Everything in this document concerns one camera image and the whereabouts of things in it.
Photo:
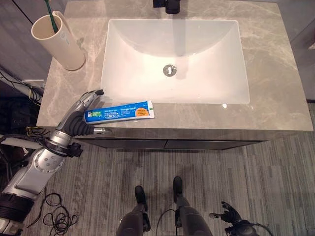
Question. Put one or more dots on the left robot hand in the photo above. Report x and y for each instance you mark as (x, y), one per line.
(78, 123)

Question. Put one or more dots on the white rectangular sink basin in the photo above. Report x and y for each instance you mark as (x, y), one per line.
(172, 64)

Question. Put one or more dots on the black faucet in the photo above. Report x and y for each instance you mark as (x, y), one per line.
(168, 6)

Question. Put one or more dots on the grey marble vanity cabinet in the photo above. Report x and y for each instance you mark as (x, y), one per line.
(177, 73)

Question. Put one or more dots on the chrome sink drain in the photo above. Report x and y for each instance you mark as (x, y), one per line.
(169, 69)

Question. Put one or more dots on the robot left leg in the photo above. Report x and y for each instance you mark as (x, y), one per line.
(137, 216)

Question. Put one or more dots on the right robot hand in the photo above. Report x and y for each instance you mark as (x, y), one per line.
(230, 214)

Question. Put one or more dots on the blue toothpaste tube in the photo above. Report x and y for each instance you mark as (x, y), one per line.
(119, 112)

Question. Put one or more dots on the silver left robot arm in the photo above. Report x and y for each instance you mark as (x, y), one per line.
(34, 169)

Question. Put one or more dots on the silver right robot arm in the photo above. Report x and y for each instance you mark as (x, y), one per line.
(248, 229)

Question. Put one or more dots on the green toothbrush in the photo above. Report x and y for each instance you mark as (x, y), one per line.
(50, 15)

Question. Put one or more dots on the cream plastic cup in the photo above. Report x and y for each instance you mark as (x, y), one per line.
(59, 41)

